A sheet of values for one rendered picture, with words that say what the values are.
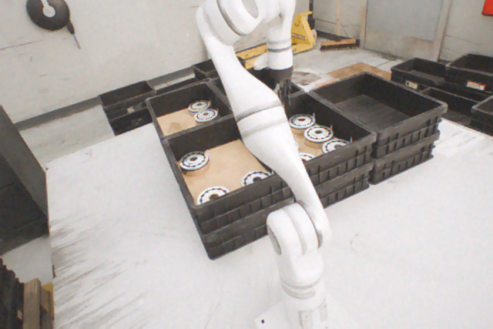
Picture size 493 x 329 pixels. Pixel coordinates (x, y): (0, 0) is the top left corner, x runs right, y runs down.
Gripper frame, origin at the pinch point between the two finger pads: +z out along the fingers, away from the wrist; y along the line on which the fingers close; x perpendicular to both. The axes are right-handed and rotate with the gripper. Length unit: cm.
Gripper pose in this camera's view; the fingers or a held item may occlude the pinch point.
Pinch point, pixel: (283, 105)
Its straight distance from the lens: 104.5
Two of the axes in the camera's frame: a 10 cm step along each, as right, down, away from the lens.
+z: 1.3, 8.1, 5.7
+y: 3.6, -5.7, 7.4
